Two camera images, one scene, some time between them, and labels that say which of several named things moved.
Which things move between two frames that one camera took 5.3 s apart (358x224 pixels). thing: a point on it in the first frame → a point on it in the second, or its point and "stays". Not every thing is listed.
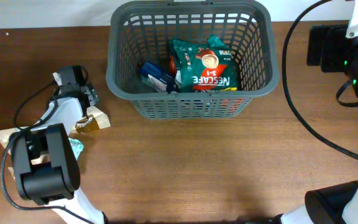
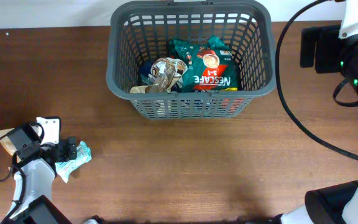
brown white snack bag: (95, 120) → (166, 74)
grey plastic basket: (141, 31) stays
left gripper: (89, 96) → (71, 148)
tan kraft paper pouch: (5, 135) stays
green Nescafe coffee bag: (205, 66) stays
